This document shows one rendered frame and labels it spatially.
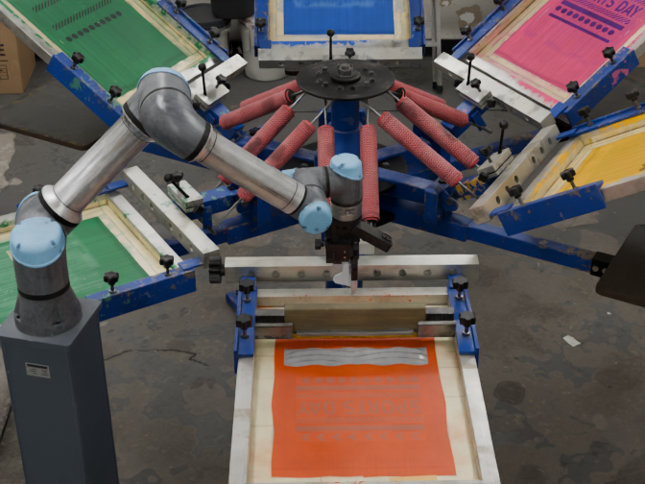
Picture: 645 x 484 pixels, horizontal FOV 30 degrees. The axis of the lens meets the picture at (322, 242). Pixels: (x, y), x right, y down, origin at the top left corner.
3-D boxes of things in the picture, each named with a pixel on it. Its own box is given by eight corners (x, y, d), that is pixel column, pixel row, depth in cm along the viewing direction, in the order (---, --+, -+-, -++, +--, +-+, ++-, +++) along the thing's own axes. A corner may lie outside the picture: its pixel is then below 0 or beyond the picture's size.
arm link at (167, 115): (161, 101, 247) (346, 211, 268) (159, 79, 256) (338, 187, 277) (131, 143, 251) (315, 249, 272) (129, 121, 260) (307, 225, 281)
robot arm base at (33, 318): (3, 331, 270) (-4, 294, 265) (33, 294, 283) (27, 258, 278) (64, 340, 267) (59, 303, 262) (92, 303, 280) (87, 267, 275)
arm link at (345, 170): (323, 153, 285) (359, 149, 286) (324, 193, 290) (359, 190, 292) (329, 168, 278) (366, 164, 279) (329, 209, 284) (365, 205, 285)
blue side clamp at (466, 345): (478, 371, 300) (479, 348, 296) (458, 371, 300) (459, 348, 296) (464, 302, 325) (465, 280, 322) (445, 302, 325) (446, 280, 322)
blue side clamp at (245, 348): (254, 373, 299) (253, 350, 296) (234, 374, 299) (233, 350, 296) (258, 304, 325) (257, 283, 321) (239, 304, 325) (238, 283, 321)
